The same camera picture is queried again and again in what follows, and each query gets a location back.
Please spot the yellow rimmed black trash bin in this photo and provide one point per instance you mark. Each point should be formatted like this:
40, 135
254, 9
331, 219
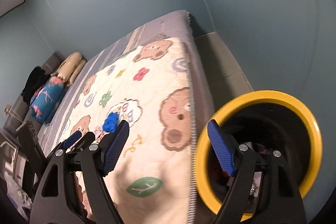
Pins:
277, 159

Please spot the cream folded quilt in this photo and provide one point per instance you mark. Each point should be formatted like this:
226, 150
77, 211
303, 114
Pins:
70, 68

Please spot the grey padded headboard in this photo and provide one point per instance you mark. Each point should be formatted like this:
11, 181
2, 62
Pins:
20, 111

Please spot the black clothing pile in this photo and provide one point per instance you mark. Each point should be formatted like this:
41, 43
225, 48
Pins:
37, 78

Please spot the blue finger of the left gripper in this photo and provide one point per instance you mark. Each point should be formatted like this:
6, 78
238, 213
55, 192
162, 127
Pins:
71, 140

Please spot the cream cartoon bear quilt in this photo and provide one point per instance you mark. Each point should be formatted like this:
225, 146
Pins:
152, 184

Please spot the blue foam net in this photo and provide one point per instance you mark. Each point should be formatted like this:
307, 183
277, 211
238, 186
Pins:
110, 123

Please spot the blue floral folded blanket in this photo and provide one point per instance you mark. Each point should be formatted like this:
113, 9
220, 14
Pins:
47, 99

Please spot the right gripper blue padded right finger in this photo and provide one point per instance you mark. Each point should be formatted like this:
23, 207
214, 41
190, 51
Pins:
224, 146

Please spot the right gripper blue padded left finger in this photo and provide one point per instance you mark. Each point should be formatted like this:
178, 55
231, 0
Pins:
112, 146

